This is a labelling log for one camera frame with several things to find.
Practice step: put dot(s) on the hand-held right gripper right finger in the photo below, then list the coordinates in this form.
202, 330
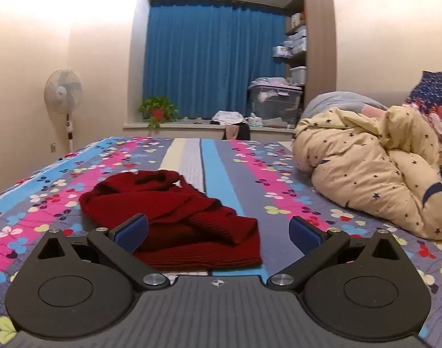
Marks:
302, 235

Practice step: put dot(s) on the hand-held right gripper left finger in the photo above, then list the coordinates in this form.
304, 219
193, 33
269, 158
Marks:
133, 234

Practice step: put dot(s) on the red knit sweater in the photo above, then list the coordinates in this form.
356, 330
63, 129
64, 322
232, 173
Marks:
192, 217

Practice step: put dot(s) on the white clothes pile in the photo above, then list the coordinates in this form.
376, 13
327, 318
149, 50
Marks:
228, 117

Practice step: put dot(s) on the floral striped bed blanket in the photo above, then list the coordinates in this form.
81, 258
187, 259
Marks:
242, 174

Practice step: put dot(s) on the cream star print duvet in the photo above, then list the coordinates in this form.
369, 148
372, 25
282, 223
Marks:
369, 166

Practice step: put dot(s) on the white window sill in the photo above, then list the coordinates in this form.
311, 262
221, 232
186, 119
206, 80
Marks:
184, 127

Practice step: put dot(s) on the dark hanging garment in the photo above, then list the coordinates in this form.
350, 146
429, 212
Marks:
239, 132

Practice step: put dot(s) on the potted green plant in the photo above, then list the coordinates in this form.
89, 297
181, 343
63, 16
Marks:
157, 112

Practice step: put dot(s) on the tissue box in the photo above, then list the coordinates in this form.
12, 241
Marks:
255, 120

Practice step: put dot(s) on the clear plastic storage bin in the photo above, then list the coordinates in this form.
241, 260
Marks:
275, 105

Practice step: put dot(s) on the grey pillow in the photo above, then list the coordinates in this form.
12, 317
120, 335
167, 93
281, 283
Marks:
337, 101

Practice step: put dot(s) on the white standing fan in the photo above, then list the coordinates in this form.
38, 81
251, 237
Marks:
63, 90

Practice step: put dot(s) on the small clear storage box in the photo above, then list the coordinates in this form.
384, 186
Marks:
298, 75

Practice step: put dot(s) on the blue curtain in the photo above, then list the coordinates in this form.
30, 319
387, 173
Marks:
206, 61

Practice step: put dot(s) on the wooden shelf cabinet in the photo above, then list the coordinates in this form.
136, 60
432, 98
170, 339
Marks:
322, 43

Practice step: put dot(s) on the navy floral pillow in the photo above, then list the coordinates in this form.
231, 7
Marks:
435, 90

